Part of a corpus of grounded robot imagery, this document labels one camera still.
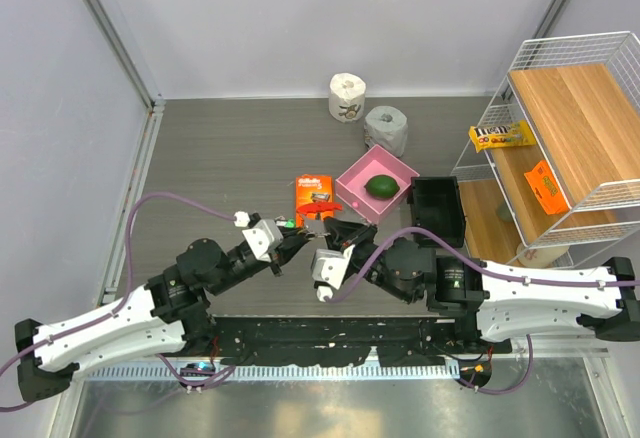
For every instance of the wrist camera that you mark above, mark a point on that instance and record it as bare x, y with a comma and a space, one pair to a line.
328, 271
263, 239

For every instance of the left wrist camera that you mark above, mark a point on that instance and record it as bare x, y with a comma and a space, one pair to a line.
263, 239

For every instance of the green lime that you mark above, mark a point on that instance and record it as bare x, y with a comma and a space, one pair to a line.
382, 187

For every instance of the orange Reese's packet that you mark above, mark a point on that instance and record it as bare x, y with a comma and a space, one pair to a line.
546, 189

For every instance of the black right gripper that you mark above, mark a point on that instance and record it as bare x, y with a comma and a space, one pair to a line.
339, 232

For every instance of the white wire wooden shelf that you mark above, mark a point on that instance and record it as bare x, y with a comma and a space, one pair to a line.
580, 97

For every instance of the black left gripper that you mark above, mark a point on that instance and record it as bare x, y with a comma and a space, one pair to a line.
293, 239

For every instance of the white cable duct strip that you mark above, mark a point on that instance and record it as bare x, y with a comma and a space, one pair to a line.
370, 370

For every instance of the yellow M&M candy bag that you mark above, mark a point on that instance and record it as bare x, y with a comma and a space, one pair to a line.
515, 134

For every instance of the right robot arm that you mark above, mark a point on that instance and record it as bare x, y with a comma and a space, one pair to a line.
503, 301

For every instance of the orange Gillette razor box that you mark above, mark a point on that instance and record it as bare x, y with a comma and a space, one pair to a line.
313, 188

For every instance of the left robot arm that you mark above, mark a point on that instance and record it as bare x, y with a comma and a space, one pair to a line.
168, 314

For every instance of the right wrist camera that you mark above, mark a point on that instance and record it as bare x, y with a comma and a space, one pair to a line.
328, 271

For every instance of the pink open box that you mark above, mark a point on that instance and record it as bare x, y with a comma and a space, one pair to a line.
349, 187

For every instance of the grey wrapped paper roll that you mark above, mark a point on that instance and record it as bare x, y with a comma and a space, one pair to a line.
387, 127

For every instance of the white toilet paper roll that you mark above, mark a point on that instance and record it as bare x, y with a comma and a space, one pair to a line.
347, 94

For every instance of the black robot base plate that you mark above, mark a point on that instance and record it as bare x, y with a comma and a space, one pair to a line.
338, 342

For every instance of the black plastic tray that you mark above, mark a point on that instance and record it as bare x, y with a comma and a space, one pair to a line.
435, 204

